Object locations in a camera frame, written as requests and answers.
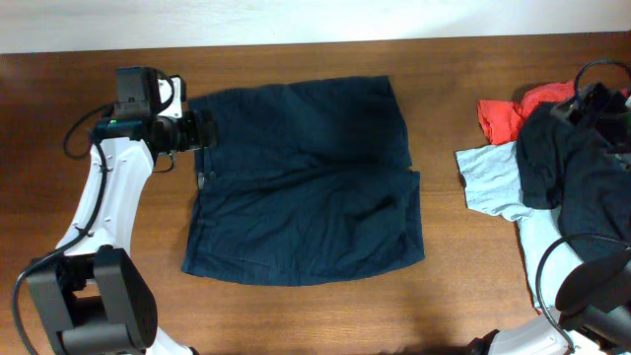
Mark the dark navy garment pile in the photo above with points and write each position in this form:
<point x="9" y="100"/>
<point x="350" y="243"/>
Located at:
<point x="564" y="166"/>

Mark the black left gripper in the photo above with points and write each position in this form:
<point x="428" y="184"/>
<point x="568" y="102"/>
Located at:
<point x="193" y="138"/>

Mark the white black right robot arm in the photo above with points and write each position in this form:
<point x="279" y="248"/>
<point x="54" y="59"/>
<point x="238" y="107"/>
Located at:
<point x="591" y="312"/>

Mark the navy blue shorts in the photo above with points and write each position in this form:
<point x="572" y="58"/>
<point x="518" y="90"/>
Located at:
<point x="308" y="183"/>

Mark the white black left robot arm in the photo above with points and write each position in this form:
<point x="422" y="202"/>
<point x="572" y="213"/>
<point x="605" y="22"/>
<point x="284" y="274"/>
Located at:
<point x="89" y="295"/>

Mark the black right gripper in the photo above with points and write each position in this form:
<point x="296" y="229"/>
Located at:
<point x="610" y="104"/>

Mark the light blue patterned cloth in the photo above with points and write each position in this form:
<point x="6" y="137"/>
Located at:
<point x="492" y="186"/>

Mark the red orange garment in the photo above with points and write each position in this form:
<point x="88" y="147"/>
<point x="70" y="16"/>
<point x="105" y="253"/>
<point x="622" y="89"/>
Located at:
<point x="502" y="121"/>

